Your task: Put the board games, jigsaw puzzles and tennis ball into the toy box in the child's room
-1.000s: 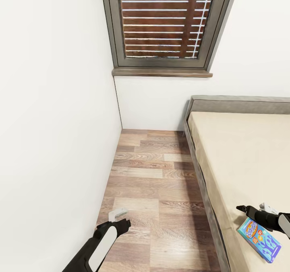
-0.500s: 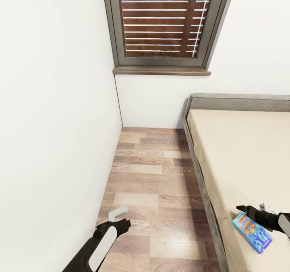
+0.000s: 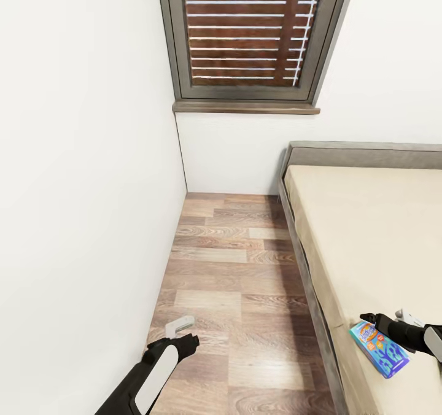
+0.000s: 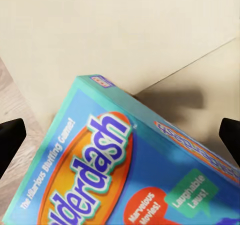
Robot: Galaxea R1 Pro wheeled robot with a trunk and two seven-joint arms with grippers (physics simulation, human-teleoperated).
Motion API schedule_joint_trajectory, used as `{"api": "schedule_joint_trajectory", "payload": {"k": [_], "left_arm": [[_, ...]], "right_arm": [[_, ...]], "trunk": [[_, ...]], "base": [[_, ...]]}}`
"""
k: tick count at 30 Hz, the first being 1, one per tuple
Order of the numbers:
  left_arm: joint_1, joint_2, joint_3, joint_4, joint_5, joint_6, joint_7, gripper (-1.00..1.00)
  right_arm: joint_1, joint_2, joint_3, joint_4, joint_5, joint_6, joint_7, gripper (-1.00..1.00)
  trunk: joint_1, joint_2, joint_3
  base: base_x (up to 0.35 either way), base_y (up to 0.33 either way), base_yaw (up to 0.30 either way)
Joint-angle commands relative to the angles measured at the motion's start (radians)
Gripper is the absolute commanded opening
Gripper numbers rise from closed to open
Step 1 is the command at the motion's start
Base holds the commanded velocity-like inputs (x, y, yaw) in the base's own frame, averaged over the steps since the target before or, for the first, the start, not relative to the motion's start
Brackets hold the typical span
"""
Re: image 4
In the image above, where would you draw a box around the board game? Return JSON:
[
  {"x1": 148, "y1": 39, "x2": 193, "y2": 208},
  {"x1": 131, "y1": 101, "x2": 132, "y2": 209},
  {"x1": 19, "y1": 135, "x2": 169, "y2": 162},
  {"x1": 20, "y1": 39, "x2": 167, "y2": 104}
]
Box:
[{"x1": 2, "y1": 74, "x2": 240, "y2": 225}]

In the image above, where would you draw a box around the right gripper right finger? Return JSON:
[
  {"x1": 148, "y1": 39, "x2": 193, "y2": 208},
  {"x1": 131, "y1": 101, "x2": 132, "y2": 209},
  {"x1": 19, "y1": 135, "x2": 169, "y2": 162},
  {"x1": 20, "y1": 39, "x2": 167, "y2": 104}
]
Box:
[{"x1": 219, "y1": 118, "x2": 240, "y2": 167}]

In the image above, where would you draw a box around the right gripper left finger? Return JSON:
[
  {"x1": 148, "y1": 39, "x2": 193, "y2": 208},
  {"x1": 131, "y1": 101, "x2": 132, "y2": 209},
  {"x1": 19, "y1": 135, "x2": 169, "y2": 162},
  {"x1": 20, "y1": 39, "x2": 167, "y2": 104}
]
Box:
[{"x1": 0, "y1": 118, "x2": 27, "y2": 179}]

